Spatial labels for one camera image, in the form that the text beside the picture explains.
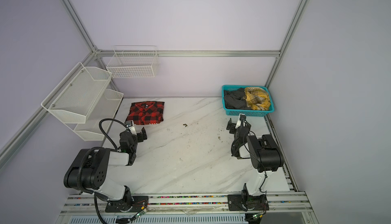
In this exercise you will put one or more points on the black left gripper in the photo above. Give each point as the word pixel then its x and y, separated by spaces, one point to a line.
pixel 140 138

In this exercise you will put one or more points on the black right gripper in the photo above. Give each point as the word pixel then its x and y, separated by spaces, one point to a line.
pixel 231 127

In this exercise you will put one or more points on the red black plaid shirt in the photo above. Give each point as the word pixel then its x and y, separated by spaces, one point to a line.
pixel 146 113

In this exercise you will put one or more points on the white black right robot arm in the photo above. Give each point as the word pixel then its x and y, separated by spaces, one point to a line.
pixel 263 152

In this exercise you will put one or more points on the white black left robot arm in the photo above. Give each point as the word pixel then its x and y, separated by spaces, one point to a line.
pixel 89 171

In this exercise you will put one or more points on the teal plastic basket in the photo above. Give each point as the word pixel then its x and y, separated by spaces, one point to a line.
pixel 249 112

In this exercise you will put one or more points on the dark grey shirt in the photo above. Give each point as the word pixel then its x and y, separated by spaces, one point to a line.
pixel 235 100

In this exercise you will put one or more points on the yellow plaid shirt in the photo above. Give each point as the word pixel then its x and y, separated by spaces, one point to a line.
pixel 257 98

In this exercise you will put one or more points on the white mesh lower shelf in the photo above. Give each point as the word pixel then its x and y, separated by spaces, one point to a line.
pixel 106 107

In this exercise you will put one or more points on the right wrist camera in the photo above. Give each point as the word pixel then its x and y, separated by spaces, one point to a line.
pixel 241 120

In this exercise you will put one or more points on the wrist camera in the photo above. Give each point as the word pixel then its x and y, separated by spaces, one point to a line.
pixel 130 127
pixel 241 120

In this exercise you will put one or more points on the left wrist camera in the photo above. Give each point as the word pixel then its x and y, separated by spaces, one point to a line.
pixel 130 127

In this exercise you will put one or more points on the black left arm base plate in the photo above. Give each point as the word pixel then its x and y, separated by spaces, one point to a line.
pixel 121 206

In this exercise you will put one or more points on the white wire basket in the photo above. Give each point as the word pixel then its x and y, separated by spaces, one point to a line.
pixel 134 62

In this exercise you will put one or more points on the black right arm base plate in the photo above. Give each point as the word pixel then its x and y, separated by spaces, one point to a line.
pixel 247 203

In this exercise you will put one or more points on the aluminium frame profile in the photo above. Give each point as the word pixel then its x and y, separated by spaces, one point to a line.
pixel 15 144

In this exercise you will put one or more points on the aluminium mounting rail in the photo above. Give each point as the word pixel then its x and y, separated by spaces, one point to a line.
pixel 196 203

